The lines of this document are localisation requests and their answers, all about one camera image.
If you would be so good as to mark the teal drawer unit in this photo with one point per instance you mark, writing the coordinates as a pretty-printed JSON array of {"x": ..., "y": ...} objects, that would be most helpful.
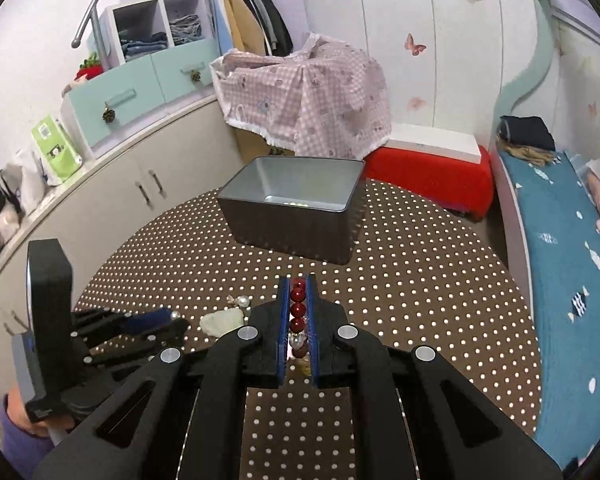
[{"x": 140, "y": 92}]

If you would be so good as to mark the brown polka dot tablecloth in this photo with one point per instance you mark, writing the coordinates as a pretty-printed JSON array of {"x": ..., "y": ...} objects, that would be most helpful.
[{"x": 430, "y": 310}]

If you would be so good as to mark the white cubby shelf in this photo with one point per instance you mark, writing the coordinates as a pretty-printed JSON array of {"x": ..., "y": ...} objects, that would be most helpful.
[{"x": 155, "y": 15}]

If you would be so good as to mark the flat white box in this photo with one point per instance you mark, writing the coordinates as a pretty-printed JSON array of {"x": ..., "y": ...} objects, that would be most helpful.
[{"x": 430, "y": 142}]

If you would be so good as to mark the pink checkered cloth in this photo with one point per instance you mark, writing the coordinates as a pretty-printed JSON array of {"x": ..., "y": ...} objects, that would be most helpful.
[{"x": 320, "y": 100}]

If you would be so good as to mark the folded dark blue jeans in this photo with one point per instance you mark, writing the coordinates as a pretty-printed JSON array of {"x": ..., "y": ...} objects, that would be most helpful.
[{"x": 142, "y": 45}]

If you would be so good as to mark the red storage stool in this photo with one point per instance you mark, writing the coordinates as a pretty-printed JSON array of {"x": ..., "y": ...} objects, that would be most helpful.
[{"x": 430, "y": 182}]

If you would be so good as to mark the person's left forearm purple sleeve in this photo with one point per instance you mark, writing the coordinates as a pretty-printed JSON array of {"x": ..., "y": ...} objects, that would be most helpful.
[{"x": 22, "y": 440}]

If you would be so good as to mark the hanging clothes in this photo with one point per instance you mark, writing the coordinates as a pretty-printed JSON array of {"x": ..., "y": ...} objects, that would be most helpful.
[{"x": 250, "y": 15}]

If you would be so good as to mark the pink butterfly wall sticker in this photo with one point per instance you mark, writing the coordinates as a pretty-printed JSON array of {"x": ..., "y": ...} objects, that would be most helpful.
[{"x": 414, "y": 45}]

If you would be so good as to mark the pale green stone pendant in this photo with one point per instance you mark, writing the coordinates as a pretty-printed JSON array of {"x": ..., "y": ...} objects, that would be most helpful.
[{"x": 222, "y": 322}]

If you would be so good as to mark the white curved cabinet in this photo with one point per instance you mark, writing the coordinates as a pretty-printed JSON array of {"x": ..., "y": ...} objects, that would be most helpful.
[{"x": 105, "y": 195}]

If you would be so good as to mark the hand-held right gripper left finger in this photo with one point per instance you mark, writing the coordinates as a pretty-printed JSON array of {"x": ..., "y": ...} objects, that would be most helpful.
[{"x": 283, "y": 320}]

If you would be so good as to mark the pearl earring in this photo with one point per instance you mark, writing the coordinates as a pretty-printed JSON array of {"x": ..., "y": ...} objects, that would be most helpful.
[{"x": 240, "y": 301}]

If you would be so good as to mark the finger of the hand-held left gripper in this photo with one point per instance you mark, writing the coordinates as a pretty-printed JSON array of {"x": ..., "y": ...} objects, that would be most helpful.
[
  {"x": 145, "y": 321},
  {"x": 145, "y": 347}
]

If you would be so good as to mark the brown cardboard box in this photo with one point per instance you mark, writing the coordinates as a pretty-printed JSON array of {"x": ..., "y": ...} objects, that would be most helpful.
[{"x": 252, "y": 145}]

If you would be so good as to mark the curved metal rail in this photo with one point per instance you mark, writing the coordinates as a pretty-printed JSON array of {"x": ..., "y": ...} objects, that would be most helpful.
[{"x": 92, "y": 7}]

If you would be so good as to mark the red plush toy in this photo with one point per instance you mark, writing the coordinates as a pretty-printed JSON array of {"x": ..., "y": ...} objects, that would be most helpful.
[{"x": 89, "y": 67}]

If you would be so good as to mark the blue fish print bedsheet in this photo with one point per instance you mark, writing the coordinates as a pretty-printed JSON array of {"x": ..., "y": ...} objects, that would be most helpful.
[{"x": 565, "y": 285}]

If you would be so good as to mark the pine cone drawer ornament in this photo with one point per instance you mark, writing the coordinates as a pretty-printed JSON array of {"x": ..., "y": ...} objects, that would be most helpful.
[
  {"x": 195, "y": 76},
  {"x": 109, "y": 114}
]

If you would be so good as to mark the green packet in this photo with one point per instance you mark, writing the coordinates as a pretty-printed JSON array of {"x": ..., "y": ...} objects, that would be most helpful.
[{"x": 55, "y": 150}]

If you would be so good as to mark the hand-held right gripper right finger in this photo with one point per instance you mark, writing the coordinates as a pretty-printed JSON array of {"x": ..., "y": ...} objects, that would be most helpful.
[{"x": 313, "y": 320}]

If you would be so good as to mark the white bag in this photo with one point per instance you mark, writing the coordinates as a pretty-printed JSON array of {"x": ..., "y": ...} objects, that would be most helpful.
[{"x": 25, "y": 182}]

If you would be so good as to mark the tan folded garment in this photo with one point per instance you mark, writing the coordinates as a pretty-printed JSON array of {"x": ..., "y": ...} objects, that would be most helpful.
[{"x": 532, "y": 155}]

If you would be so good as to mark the dark folded clothes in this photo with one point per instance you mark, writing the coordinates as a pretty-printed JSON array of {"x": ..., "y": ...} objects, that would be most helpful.
[{"x": 527, "y": 131}]

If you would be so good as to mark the folded light blue jeans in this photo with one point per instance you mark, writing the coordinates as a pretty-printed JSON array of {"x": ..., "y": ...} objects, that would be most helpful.
[{"x": 185, "y": 30}]

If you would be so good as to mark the grey metal tin box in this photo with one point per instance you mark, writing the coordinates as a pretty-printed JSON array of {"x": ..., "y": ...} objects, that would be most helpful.
[{"x": 290, "y": 230}]

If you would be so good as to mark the teal bed frame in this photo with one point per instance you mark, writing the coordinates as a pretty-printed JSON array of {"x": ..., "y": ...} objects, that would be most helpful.
[{"x": 535, "y": 45}]

